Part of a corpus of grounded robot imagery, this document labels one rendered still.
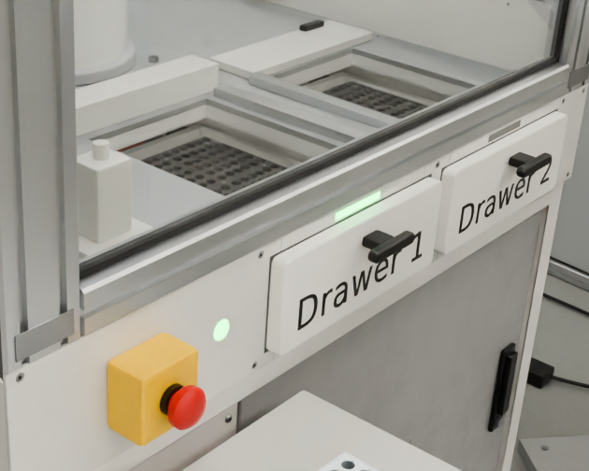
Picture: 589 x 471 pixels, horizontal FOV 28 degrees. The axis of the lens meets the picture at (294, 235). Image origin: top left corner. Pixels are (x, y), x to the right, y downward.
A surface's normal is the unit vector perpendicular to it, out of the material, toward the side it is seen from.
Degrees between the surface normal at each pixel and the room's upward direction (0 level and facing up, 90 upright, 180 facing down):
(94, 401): 90
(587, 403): 0
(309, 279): 90
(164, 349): 0
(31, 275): 90
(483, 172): 90
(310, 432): 0
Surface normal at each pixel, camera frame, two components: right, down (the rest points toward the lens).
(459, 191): 0.78, 0.33
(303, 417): 0.07, -0.89
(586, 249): -0.69, 0.29
